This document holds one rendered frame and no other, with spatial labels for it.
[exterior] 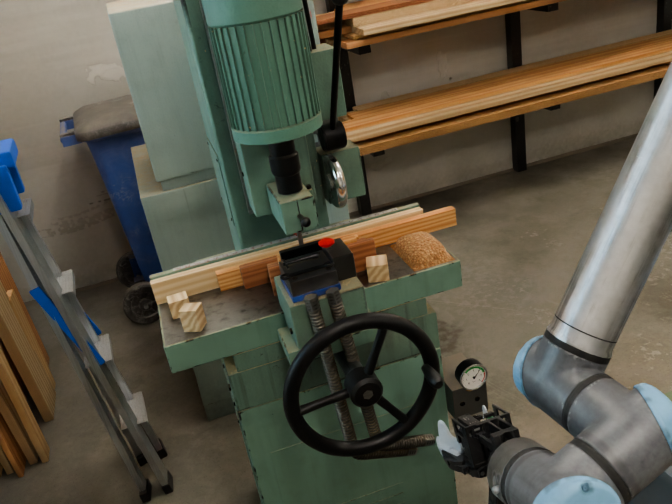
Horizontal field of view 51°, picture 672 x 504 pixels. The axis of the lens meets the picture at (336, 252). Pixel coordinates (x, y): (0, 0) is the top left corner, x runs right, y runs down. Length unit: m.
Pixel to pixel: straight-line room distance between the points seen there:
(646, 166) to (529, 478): 0.41
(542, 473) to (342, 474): 0.77
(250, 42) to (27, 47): 2.41
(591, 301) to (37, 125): 3.06
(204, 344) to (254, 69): 0.51
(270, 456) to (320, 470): 0.12
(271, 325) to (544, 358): 0.57
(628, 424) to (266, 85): 0.80
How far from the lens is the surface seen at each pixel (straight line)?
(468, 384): 1.50
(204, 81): 1.53
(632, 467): 0.89
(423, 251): 1.41
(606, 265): 0.95
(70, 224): 3.79
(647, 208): 0.94
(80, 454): 2.73
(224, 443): 2.52
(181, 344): 1.33
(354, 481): 1.62
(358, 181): 1.63
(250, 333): 1.34
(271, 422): 1.46
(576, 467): 0.88
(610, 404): 0.92
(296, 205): 1.38
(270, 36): 1.27
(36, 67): 3.61
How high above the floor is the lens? 1.56
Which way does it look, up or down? 26 degrees down
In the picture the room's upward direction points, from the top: 10 degrees counter-clockwise
